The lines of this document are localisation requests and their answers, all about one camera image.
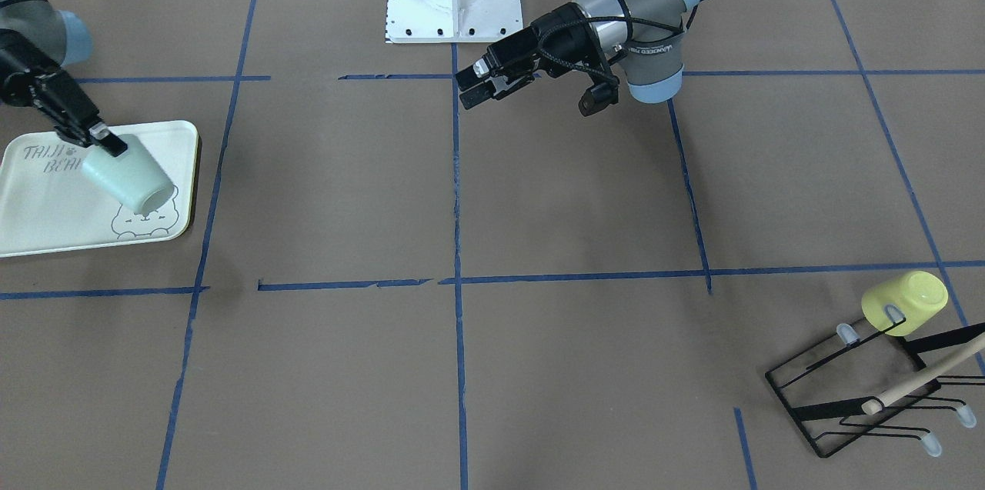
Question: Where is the light green cup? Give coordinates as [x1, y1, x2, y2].
[82, 135, 174, 215]

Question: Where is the black wire cup rack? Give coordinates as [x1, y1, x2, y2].
[766, 318, 983, 458]

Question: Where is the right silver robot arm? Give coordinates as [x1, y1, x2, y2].
[1, 0, 128, 157]

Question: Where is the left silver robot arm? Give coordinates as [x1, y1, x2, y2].
[455, 0, 703, 116]

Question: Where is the white bear print tray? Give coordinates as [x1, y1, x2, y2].
[1, 121, 199, 258]

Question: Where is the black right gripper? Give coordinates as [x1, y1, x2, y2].
[1, 44, 128, 158]

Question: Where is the black camera cable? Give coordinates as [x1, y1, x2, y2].
[533, 0, 755, 75]

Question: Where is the yellow cup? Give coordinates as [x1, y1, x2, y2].
[861, 270, 949, 337]

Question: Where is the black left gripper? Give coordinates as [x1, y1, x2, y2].
[454, 2, 609, 109]

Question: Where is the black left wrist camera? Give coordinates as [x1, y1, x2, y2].
[578, 74, 620, 116]

